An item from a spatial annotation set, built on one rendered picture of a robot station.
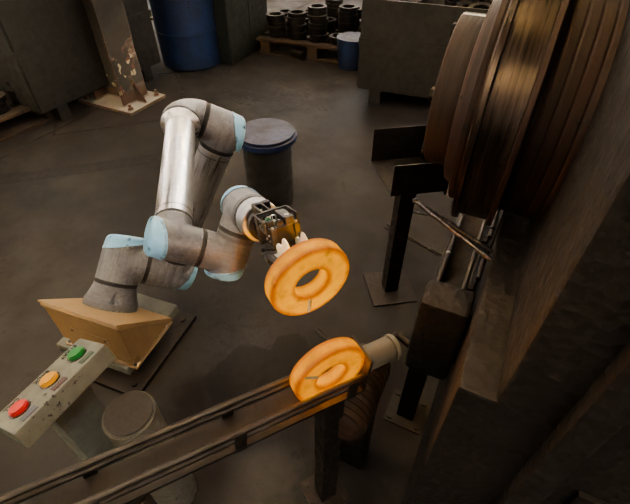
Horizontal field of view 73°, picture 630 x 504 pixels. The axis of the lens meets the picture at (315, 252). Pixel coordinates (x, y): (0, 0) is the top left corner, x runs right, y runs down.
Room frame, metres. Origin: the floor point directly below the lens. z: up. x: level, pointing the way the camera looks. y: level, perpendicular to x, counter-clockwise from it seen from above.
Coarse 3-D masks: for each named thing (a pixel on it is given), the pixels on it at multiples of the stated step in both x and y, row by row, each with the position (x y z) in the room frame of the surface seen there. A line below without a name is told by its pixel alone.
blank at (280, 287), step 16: (320, 240) 0.55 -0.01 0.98; (288, 256) 0.51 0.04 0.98; (304, 256) 0.51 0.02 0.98; (320, 256) 0.52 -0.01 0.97; (336, 256) 0.54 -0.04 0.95; (272, 272) 0.50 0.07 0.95; (288, 272) 0.49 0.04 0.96; (304, 272) 0.51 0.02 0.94; (320, 272) 0.55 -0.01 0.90; (336, 272) 0.54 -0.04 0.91; (272, 288) 0.48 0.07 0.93; (288, 288) 0.49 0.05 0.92; (304, 288) 0.53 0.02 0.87; (320, 288) 0.53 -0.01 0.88; (336, 288) 0.54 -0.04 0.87; (272, 304) 0.48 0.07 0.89; (288, 304) 0.49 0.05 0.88; (304, 304) 0.51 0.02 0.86; (320, 304) 0.52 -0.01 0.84
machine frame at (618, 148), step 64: (576, 192) 0.45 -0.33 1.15; (512, 256) 0.62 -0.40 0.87; (576, 256) 0.32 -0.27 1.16; (512, 320) 0.45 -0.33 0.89; (576, 320) 0.30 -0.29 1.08; (448, 384) 0.48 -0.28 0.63; (512, 384) 0.31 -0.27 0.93; (576, 384) 0.28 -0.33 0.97; (448, 448) 0.32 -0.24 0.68; (512, 448) 0.29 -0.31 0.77; (576, 448) 0.24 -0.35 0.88
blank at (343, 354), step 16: (320, 352) 0.46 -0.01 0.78; (336, 352) 0.46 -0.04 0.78; (352, 352) 0.47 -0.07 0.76; (304, 368) 0.43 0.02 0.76; (320, 368) 0.44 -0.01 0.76; (336, 368) 0.48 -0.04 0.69; (352, 368) 0.48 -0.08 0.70; (304, 384) 0.42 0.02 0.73; (320, 384) 0.45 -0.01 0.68; (336, 384) 0.46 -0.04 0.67
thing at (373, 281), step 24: (384, 144) 1.47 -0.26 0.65; (408, 144) 1.49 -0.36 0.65; (384, 168) 1.40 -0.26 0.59; (408, 168) 1.22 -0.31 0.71; (432, 168) 1.23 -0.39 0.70; (408, 192) 1.22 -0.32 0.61; (408, 216) 1.31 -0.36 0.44; (384, 264) 1.36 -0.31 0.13; (384, 288) 1.31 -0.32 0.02; (408, 288) 1.32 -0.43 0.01
